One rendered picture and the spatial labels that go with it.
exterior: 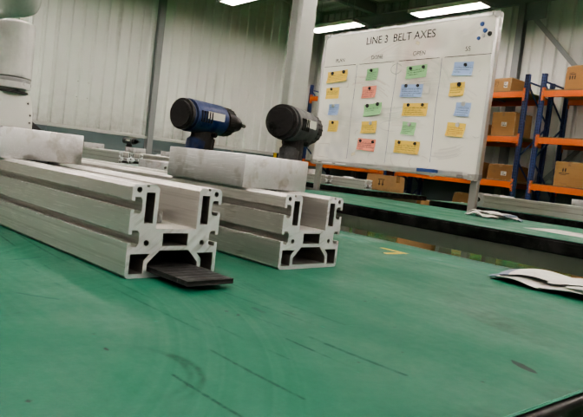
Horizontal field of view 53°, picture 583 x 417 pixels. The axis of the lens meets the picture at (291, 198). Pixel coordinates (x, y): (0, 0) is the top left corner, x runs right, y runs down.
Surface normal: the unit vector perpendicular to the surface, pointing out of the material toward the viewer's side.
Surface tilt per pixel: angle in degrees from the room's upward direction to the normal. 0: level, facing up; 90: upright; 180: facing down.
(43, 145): 90
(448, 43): 90
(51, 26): 90
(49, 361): 0
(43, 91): 90
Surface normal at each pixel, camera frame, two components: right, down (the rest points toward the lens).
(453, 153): -0.76, -0.06
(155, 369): 0.11, -0.99
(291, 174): 0.71, 0.12
